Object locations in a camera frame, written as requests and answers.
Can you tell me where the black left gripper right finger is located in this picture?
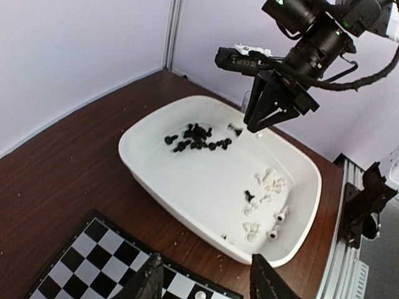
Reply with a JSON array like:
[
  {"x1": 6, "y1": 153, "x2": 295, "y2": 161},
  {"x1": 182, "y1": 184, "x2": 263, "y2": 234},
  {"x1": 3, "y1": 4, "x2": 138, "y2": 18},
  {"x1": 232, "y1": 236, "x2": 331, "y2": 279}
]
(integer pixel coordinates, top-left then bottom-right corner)
[{"x1": 251, "y1": 254, "x2": 300, "y2": 299}]

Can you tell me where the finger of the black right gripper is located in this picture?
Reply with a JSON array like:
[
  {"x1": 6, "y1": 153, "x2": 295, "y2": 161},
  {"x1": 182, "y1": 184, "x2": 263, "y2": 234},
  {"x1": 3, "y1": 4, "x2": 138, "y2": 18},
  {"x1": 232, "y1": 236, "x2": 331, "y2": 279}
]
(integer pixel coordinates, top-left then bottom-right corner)
[
  {"x1": 248, "y1": 107, "x2": 300, "y2": 131},
  {"x1": 244, "y1": 76, "x2": 267, "y2": 125}
]

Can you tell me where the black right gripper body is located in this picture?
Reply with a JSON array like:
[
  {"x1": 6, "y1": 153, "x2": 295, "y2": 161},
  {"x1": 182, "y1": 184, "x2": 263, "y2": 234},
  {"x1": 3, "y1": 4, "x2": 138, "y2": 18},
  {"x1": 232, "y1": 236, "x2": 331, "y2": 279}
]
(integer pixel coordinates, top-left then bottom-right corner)
[{"x1": 257, "y1": 70, "x2": 320, "y2": 116}]

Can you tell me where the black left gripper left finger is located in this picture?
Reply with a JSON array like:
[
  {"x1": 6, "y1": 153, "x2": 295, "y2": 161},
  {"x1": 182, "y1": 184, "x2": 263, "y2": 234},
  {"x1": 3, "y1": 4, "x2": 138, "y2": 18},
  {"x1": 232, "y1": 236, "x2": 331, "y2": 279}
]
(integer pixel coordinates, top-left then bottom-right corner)
[{"x1": 115, "y1": 253, "x2": 164, "y2": 299}]

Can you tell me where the black pawn lone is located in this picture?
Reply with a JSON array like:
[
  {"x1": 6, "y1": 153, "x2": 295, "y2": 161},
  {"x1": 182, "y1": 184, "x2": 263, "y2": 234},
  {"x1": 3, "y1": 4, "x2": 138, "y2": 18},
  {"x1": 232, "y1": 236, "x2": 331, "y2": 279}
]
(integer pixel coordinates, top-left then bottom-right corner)
[{"x1": 228, "y1": 123, "x2": 243, "y2": 137}]

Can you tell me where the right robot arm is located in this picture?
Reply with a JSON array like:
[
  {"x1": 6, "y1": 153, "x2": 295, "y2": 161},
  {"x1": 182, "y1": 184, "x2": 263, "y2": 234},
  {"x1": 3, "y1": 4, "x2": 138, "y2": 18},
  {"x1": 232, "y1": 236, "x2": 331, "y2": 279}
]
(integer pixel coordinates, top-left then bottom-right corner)
[{"x1": 244, "y1": 1, "x2": 398, "y2": 133}]

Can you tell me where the cluster of white chess pieces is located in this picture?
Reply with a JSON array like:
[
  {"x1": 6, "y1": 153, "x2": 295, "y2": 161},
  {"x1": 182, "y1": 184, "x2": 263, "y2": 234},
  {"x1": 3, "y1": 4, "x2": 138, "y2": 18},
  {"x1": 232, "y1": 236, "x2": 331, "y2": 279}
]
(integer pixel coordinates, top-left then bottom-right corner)
[{"x1": 242, "y1": 168, "x2": 286, "y2": 243}]

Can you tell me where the pile of black chess pieces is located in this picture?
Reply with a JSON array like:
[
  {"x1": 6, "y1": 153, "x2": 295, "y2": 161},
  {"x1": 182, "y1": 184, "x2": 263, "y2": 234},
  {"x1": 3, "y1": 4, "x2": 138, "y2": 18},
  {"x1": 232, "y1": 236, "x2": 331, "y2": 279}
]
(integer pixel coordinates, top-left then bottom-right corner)
[{"x1": 163, "y1": 123, "x2": 233, "y2": 153}]

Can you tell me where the clear plastic cup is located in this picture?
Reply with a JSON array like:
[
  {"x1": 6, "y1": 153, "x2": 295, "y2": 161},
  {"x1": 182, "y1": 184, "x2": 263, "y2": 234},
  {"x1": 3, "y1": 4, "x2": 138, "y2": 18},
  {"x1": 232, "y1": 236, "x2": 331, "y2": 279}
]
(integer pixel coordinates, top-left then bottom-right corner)
[{"x1": 241, "y1": 90, "x2": 251, "y2": 113}]

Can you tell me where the black white chessboard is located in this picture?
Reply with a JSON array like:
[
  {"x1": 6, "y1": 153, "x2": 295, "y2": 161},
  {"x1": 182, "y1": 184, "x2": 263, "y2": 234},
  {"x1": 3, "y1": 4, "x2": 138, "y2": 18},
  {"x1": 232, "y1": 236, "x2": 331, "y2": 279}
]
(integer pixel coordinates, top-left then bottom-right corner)
[{"x1": 25, "y1": 210, "x2": 242, "y2": 299}]

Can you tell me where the white piece showing black base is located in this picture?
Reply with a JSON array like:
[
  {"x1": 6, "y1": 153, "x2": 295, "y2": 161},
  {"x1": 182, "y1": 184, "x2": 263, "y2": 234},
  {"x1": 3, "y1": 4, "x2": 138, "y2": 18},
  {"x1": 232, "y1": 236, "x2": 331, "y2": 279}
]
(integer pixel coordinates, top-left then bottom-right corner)
[{"x1": 274, "y1": 206, "x2": 289, "y2": 222}]

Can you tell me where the white plastic tub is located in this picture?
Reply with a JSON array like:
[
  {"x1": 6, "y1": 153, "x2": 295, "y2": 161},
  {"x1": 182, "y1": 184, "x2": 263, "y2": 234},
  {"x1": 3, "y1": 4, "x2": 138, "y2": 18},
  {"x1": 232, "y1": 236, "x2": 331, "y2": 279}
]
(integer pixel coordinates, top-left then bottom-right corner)
[{"x1": 118, "y1": 95, "x2": 322, "y2": 267}]

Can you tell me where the black pawn among white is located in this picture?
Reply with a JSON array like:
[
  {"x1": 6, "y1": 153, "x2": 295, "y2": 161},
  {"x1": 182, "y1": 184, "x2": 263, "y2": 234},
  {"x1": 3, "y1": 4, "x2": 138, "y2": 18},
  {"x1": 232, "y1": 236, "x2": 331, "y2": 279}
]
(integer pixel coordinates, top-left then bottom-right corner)
[{"x1": 244, "y1": 190, "x2": 255, "y2": 203}]

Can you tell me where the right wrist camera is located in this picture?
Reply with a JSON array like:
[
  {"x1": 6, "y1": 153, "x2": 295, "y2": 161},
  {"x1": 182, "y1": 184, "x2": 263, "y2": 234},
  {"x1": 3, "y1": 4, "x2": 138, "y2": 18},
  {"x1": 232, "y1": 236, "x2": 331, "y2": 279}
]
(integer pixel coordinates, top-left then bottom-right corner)
[{"x1": 214, "y1": 44, "x2": 272, "y2": 77}]

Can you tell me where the aluminium front rail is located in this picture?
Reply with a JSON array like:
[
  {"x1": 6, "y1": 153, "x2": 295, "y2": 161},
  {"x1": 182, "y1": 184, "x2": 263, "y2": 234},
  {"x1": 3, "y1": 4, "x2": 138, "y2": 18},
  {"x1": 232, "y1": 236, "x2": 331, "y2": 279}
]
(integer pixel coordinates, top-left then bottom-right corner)
[{"x1": 315, "y1": 154, "x2": 369, "y2": 299}]

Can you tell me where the right aluminium frame post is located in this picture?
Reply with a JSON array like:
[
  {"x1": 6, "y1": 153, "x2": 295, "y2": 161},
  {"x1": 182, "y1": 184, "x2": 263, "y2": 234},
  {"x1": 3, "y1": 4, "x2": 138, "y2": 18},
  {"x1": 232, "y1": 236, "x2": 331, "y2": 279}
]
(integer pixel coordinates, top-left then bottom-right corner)
[{"x1": 163, "y1": 0, "x2": 184, "y2": 71}]

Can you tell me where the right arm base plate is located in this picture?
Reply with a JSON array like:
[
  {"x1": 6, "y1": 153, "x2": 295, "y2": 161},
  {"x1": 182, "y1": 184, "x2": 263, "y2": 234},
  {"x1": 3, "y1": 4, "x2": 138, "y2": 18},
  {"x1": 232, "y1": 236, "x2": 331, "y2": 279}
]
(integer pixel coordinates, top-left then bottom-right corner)
[{"x1": 339, "y1": 162, "x2": 398, "y2": 249}]

